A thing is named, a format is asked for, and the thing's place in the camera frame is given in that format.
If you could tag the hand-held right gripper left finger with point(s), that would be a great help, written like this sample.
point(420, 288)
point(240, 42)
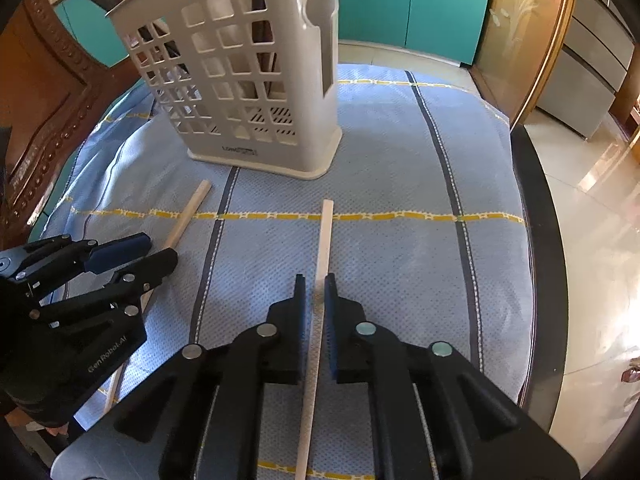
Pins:
point(300, 325)

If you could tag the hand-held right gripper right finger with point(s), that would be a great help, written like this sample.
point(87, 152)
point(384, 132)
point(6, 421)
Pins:
point(331, 325)

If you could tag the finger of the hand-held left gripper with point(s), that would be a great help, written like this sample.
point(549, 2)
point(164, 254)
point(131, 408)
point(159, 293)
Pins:
point(120, 251)
point(145, 272)

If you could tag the beige wooden chopstick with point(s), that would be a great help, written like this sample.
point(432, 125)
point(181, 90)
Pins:
point(324, 240)

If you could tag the white plastic utensil holder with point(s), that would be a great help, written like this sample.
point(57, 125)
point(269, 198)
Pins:
point(305, 125)

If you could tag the person's left hand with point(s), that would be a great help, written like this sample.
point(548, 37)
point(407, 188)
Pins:
point(59, 431)

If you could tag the carved wooden chair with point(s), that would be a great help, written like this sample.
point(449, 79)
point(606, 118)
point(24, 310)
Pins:
point(45, 110)

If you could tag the blue checked cloth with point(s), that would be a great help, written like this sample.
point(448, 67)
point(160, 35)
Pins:
point(390, 175)

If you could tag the teal cabinet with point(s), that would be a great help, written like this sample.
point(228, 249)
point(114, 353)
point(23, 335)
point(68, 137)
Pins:
point(410, 5)

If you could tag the wooden door with glass panel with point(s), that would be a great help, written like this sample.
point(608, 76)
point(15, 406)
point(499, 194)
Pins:
point(525, 35)

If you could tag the grey drawer cabinet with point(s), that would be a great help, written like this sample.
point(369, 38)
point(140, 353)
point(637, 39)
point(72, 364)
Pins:
point(585, 70)

